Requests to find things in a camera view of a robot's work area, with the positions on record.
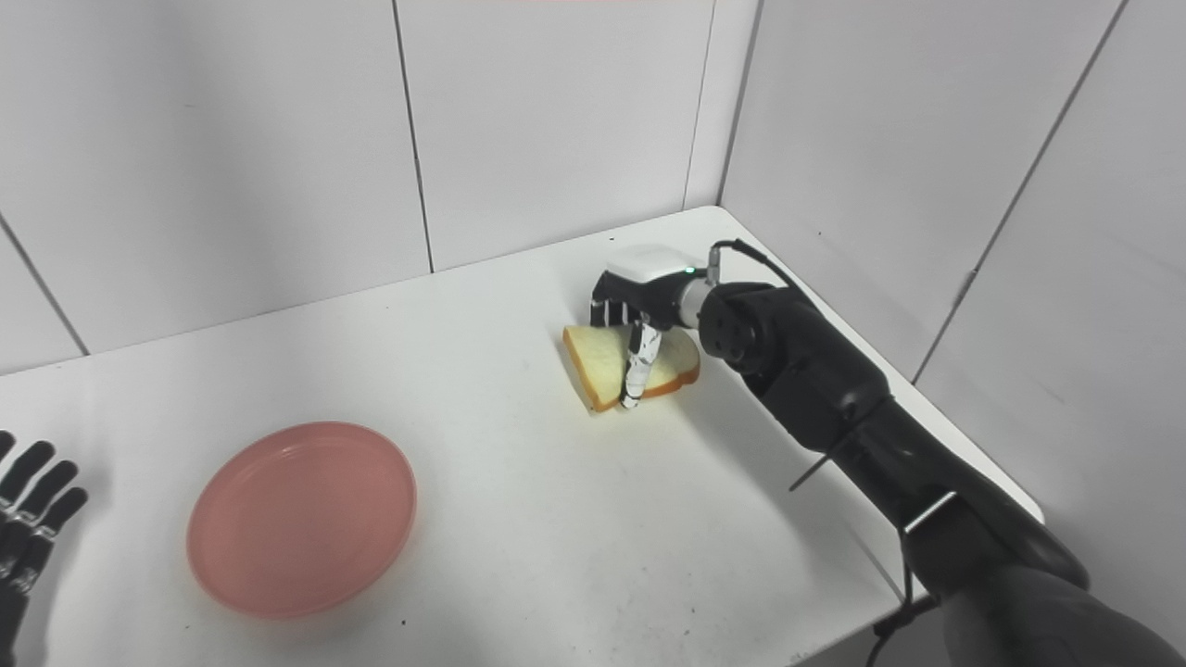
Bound pink round plate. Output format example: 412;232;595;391
186;422;418;620

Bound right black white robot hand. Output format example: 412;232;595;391
589;243;713;409

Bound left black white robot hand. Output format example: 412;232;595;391
0;431;90;667

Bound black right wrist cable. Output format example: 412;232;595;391
708;239;941;667

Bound slice of white bread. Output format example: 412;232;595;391
562;323;701;413

